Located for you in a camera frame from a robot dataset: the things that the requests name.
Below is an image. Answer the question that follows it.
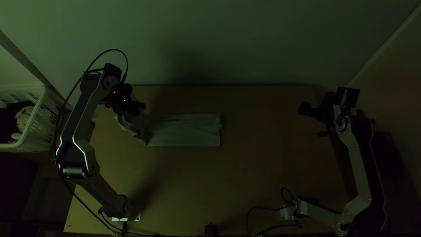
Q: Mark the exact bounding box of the heap of clothes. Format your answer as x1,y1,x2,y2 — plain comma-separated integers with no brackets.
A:
0,100,44,144

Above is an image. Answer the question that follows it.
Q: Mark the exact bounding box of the white t-shirt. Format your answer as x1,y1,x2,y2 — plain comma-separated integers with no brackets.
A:
114,113,223,147

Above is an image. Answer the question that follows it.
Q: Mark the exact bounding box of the white laundry basket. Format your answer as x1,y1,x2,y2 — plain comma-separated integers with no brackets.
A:
0,85,62,153

